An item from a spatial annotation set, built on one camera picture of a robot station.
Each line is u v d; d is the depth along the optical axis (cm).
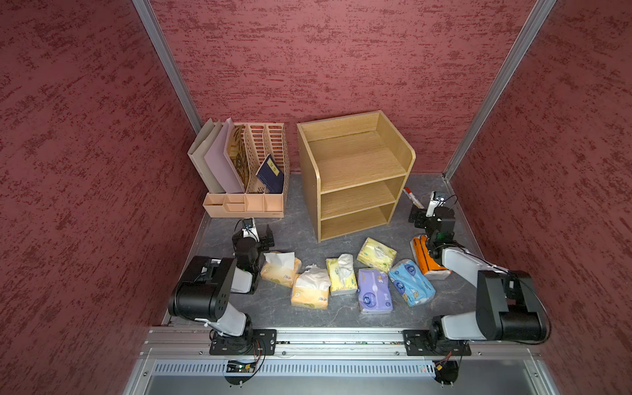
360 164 81
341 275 80
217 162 92
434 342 68
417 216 83
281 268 84
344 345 76
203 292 45
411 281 83
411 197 111
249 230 78
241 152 106
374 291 79
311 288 79
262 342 75
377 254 87
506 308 44
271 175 107
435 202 79
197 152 87
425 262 85
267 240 85
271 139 110
